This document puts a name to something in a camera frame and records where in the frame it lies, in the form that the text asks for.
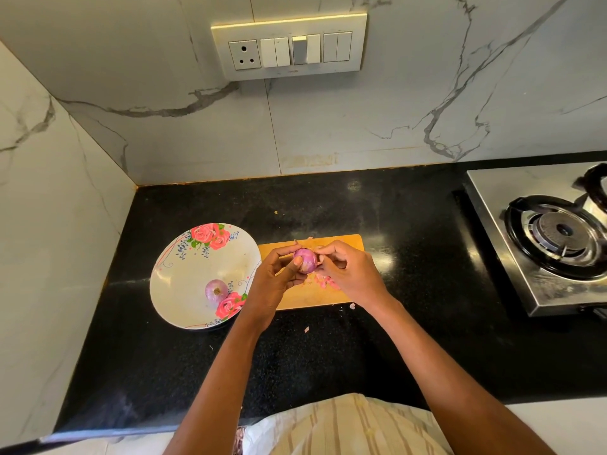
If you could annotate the stainless steel gas stove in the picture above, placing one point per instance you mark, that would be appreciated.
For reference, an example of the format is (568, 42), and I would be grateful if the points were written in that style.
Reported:
(487, 186)

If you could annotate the white wall switch panel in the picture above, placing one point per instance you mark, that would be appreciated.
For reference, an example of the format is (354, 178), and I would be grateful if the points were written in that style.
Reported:
(287, 47)

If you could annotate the person's right hand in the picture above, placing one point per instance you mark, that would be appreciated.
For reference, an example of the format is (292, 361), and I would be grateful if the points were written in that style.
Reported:
(355, 275)

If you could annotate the beige striped garment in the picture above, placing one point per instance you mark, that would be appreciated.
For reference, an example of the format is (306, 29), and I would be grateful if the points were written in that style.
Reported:
(346, 424)

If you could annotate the small pink onion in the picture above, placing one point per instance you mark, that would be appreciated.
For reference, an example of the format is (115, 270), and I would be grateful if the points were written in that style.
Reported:
(217, 292)
(305, 259)

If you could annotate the person's left forearm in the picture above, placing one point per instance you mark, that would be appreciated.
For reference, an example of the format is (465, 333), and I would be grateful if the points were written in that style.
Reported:
(220, 395)

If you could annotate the white floral plate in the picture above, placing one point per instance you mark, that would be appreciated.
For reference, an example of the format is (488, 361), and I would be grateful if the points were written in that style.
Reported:
(180, 276)

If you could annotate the black stove burner grate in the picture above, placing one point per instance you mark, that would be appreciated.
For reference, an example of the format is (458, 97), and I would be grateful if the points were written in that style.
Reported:
(558, 236)
(596, 186)

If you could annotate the wooden cutting board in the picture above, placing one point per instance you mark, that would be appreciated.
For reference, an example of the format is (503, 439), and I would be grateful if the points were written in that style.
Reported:
(305, 296)

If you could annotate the black stone countertop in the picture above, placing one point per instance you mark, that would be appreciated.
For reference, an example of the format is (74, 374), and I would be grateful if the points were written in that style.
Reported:
(427, 199)

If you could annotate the person's right forearm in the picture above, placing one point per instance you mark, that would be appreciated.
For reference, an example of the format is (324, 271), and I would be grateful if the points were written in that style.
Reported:
(453, 379)

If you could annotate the person's left hand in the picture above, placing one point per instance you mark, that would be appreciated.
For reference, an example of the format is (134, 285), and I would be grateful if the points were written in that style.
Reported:
(271, 287)

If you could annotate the pile of onion peels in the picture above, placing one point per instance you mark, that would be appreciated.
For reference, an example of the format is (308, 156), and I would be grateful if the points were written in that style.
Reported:
(322, 278)

